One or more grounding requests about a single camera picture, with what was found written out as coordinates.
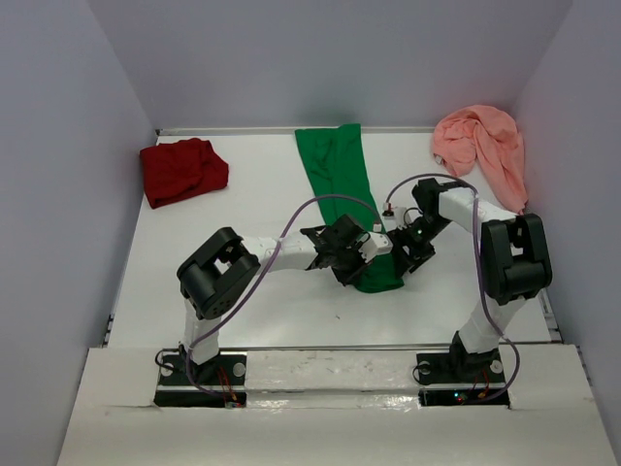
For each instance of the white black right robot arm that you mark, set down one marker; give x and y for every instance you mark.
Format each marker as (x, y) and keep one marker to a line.
(512, 266)

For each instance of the dark red t shirt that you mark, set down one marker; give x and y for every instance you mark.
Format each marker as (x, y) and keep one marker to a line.
(174, 172)

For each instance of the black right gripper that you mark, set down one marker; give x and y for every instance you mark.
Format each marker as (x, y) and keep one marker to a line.
(410, 257)

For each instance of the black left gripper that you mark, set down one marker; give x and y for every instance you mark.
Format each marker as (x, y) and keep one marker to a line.
(350, 265)

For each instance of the green t shirt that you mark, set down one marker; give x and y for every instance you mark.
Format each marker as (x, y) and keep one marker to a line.
(334, 162)

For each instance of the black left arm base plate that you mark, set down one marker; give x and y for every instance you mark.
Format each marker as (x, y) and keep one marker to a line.
(222, 381)

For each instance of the salmon pink t shirt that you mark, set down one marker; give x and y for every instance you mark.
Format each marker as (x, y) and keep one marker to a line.
(488, 137)

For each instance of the white front cover board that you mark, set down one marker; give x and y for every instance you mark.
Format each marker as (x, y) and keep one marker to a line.
(335, 407)

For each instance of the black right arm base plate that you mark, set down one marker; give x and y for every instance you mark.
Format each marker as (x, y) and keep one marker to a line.
(440, 385)

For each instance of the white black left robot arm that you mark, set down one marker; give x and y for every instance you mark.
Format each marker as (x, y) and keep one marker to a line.
(221, 274)

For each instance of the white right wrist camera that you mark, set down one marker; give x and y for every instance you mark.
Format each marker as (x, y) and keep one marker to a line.
(395, 217)

